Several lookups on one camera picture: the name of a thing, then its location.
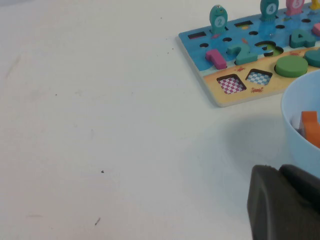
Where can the magenta wooden number 1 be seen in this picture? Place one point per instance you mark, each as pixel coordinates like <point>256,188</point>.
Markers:
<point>216,60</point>

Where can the pink fish piece numbered 5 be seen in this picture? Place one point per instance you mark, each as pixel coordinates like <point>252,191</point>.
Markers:
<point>295,6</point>

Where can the teal wooden heart piece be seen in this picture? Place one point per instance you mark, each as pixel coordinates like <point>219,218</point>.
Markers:
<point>313,58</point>

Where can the teal fish piece numbered 2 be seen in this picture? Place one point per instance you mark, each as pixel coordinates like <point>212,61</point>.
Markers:
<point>218,20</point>

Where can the orange wooden fish piece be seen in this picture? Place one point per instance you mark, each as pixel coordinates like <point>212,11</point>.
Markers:
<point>311,127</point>

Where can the light blue plastic bowl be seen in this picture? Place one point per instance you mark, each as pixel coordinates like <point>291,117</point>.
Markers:
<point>291,112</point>

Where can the green wooden circle piece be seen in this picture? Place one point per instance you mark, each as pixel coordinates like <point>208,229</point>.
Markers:
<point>291,66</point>

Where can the teal wooden number 2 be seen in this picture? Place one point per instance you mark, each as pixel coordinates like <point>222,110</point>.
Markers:
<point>243,53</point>

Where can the pink wooden number 5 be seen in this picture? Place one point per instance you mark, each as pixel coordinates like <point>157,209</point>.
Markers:
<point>317,28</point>

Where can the yellow fish piece numbered 6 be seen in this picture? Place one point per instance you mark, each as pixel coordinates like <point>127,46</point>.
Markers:
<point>316,3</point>

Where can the teal fish piece numbered 4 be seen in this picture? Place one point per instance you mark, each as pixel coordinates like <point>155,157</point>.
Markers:
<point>270,10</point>

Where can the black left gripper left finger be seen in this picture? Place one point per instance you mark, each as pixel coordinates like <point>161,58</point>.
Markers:
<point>275,212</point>

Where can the teal wooden number 4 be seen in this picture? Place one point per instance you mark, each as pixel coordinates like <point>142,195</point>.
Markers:
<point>300,40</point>

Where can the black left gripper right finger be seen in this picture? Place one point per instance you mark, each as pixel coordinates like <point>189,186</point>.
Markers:
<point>305,187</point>

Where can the colourful wooden puzzle board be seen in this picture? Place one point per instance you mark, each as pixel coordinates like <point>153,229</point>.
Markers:
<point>215,92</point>

